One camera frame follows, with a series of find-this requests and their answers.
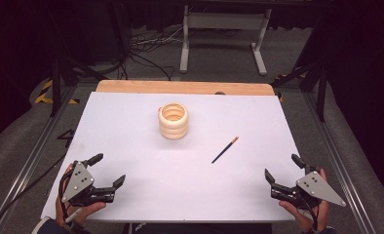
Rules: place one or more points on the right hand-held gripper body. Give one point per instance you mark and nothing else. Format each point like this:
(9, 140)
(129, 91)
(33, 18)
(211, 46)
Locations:
(313, 187)

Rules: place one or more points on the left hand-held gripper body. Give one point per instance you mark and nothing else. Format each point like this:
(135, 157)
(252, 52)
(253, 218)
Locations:
(78, 180)

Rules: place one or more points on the dark pencil with orange end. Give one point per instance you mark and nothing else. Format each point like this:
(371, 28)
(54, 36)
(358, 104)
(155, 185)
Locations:
(225, 149)

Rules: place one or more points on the ringed wooden pen holder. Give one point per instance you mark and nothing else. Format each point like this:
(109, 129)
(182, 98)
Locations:
(173, 128)

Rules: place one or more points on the person's right hand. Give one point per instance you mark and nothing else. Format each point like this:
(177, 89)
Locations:
(310, 217)

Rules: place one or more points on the person's left hand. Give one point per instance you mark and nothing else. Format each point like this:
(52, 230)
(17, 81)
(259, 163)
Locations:
(83, 211)

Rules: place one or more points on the white table mat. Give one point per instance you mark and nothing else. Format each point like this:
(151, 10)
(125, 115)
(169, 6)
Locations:
(186, 182)

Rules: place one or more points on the black tripod stand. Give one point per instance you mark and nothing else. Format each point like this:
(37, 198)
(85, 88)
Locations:
(321, 87)
(55, 84)

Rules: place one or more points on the yellow black hazard tape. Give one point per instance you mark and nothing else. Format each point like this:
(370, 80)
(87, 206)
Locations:
(45, 94)

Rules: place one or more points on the dark curtain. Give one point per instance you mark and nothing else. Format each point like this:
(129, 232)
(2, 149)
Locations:
(365, 81)
(11, 65)

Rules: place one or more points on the aluminium floor rail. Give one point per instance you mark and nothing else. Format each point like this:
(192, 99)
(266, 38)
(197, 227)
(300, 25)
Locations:
(34, 156)
(339, 156)

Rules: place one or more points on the grey metal stand frame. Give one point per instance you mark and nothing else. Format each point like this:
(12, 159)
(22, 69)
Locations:
(225, 21)

